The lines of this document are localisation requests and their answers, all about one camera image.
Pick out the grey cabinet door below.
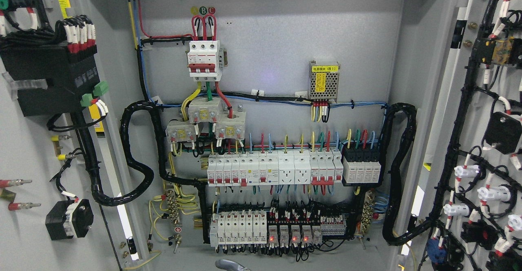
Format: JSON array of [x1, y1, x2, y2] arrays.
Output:
[[393, 0, 521, 271], [1, 0, 149, 271]]

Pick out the grey current transformers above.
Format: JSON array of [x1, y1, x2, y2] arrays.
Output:
[[166, 97, 246, 147]]

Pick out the white socket breaker row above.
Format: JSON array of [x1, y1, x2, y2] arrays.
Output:
[[207, 149, 344, 186]]

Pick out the metal mesh power supply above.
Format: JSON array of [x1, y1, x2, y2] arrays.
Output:
[[308, 60, 341, 101]]

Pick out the red white main breaker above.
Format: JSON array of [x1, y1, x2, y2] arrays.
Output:
[[187, 40, 224, 82]]

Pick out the white lower breaker row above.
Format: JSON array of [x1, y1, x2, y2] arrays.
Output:
[[209, 210, 268, 249]]

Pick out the relay terminal block row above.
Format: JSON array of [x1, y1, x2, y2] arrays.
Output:
[[267, 201, 347, 250]]

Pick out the black white surge protector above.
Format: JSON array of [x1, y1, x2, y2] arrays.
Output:
[[342, 144, 383, 187]]

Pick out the black left cable conduit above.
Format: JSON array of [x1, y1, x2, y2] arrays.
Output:
[[91, 101, 210, 245]]

